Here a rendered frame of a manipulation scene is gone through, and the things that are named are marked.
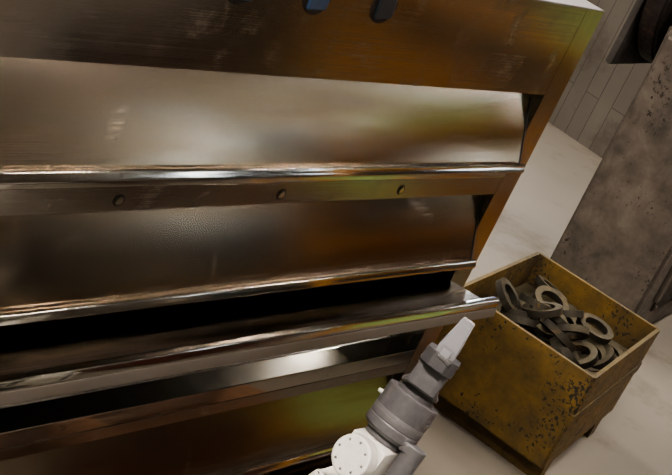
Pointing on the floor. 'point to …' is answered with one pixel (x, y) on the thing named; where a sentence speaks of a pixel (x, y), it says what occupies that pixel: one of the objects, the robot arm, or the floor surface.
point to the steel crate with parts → (542, 362)
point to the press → (633, 175)
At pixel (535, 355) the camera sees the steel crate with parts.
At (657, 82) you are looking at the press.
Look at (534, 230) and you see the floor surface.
